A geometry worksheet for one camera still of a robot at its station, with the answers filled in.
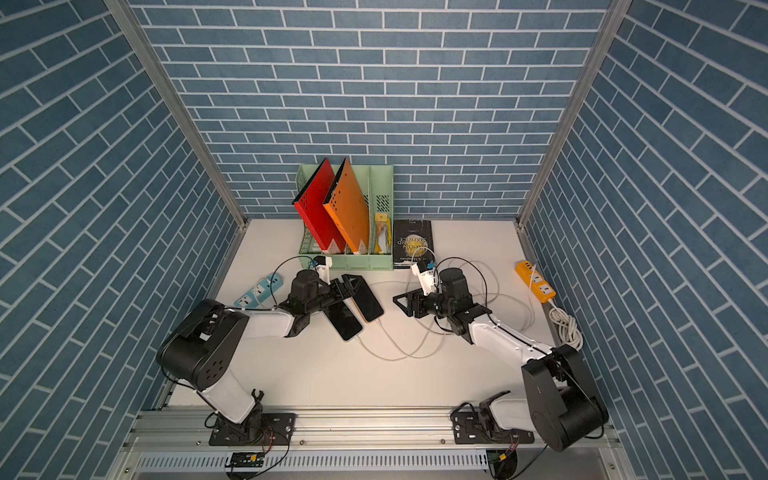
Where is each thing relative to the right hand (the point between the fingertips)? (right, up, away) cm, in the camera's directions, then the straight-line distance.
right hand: (403, 297), depth 84 cm
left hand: (-12, +3, +7) cm, 15 cm away
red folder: (-27, +28, +4) cm, 39 cm away
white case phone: (-18, -8, +8) cm, 22 cm away
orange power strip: (+43, +5, +17) cm, 47 cm away
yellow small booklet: (-7, +19, +28) cm, 34 cm away
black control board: (-39, -38, -12) cm, 55 cm away
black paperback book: (+4, +16, +28) cm, 32 cm away
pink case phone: (-12, -4, +13) cm, 18 cm away
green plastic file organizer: (-10, +36, +21) cm, 43 cm away
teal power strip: (-49, -2, +10) cm, 50 cm away
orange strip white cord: (+50, -10, +4) cm, 51 cm away
